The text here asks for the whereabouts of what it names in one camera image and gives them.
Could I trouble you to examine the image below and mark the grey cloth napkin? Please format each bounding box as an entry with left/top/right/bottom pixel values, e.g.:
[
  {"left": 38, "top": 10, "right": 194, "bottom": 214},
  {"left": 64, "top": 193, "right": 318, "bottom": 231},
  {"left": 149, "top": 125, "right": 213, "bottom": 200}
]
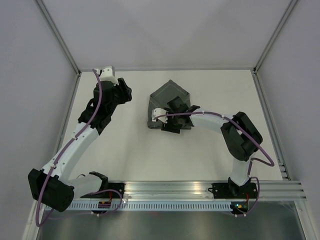
[{"left": 147, "top": 79, "right": 191, "bottom": 130}]

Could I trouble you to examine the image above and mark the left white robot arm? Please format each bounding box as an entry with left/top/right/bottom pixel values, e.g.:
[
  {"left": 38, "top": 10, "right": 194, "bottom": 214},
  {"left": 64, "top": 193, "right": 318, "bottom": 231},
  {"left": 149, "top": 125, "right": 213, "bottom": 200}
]
[{"left": 28, "top": 78, "right": 132, "bottom": 212}]

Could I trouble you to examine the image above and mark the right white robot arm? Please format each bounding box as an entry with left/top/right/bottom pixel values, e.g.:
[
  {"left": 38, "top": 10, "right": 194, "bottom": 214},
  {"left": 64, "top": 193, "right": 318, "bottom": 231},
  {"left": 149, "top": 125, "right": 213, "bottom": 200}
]
[{"left": 152, "top": 97, "right": 263, "bottom": 199}]

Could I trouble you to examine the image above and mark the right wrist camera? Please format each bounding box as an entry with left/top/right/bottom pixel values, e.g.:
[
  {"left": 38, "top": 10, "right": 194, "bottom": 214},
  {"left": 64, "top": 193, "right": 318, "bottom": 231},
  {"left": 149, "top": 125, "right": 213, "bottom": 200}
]
[{"left": 151, "top": 108, "right": 168, "bottom": 124}]

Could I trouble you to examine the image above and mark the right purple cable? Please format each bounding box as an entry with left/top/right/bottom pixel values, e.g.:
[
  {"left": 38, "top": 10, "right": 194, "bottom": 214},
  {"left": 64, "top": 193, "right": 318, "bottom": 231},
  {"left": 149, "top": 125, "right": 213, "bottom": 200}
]
[{"left": 152, "top": 111, "right": 275, "bottom": 218}]

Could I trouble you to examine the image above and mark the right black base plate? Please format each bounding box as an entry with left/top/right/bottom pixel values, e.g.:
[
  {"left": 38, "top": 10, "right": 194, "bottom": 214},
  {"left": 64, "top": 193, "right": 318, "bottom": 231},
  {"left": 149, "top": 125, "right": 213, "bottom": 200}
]
[{"left": 207, "top": 180, "right": 258, "bottom": 200}]

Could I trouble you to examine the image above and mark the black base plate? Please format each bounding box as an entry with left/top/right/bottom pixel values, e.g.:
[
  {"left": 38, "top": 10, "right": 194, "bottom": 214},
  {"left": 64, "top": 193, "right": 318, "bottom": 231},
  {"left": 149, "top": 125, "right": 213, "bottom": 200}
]
[
  {"left": 80, "top": 182, "right": 125, "bottom": 200},
  {"left": 207, "top": 180, "right": 258, "bottom": 200}
]

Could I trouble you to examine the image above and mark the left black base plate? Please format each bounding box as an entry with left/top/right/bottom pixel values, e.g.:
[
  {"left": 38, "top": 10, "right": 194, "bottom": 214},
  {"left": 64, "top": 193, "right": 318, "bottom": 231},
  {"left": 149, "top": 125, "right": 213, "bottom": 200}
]
[{"left": 80, "top": 182, "right": 125, "bottom": 200}]

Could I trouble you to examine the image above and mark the right aluminium frame post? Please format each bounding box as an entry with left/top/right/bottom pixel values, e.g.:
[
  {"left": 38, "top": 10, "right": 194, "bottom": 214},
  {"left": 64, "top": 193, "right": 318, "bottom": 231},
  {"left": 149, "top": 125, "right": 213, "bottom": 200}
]
[{"left": 252, "top": 0, "right": 301, "bottom": 73}]

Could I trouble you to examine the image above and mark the aluminium frame post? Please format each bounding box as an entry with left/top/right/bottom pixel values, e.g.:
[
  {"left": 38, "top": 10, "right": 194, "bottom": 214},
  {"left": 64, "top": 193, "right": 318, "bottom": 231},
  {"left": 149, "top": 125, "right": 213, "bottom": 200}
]
[
  {"left": 34, "top": 0, "right": 81, "bottom": 76},
  {"left": 252, "top": 0, "right": 301, "bottom": 73}
]

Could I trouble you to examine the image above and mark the white slotted cable duct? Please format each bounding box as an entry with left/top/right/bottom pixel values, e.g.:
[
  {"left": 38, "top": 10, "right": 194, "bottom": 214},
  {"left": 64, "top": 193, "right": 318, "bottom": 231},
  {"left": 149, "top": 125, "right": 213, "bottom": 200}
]
[{"left": 67, "top": 200, "right": 232, "bottom": 212}]

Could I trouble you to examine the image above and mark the left aluminium frame post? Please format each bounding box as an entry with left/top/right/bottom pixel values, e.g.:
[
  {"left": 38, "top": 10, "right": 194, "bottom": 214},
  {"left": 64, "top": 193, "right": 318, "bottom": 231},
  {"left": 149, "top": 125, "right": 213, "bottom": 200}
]
[{"left": 34, "top": 0, "right": 81, "bottom": 76}]

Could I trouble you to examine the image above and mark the aluminium mounting rail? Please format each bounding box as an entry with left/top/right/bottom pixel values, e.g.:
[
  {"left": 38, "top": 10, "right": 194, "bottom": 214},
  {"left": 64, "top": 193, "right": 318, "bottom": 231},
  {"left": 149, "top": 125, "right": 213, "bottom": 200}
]
[{"left": 34, "top": 180, "right": 307, "bottom": 201}]

